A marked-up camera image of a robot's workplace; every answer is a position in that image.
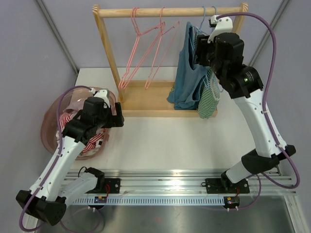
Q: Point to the aluminium frame post right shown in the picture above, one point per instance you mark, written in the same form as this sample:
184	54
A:
266	37

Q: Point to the pink translucent plastic basket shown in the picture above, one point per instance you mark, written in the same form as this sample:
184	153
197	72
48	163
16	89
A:
49	128

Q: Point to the wooden clothes rack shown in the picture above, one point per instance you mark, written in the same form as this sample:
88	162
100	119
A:
147	98

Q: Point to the mauve pink tank top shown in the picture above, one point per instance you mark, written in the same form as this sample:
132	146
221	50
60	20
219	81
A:
74	107

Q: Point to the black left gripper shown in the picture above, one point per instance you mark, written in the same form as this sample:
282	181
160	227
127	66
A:
114	121

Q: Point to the aluminium mounting rail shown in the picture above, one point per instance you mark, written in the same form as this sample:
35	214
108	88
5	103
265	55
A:
177	182

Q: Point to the aluminium frame post left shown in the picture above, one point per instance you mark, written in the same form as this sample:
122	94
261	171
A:
55	32

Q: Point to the red white striped tank top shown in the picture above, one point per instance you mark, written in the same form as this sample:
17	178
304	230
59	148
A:
95	143

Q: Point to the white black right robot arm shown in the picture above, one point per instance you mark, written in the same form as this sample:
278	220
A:
224	55

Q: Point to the green white striped tank top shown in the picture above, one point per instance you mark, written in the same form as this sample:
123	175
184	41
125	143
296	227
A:
209	98

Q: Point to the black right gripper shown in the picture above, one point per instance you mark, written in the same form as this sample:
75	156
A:
202	46

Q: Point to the slotted white cable duct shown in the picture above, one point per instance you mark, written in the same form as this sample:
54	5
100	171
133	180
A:
151	200

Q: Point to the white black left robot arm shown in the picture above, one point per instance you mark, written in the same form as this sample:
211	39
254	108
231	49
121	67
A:
45	199

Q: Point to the aluminium frame post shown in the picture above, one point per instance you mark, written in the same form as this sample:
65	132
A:
266	37
55	32

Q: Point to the blue tank top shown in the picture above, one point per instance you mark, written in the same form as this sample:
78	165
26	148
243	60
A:
189	76

